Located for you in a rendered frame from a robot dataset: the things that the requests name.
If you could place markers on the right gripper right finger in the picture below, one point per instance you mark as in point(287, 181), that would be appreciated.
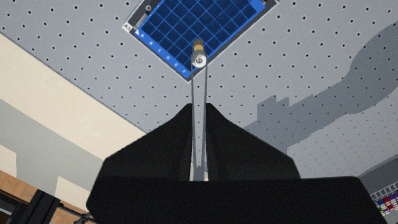
point(240, 154)

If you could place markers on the blue capped vial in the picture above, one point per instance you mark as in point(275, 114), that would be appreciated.
point(380, 202)

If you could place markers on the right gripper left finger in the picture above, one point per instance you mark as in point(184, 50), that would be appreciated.
point(156, 154)

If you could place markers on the blue tube rack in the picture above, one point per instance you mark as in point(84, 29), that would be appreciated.
point(198, 25)

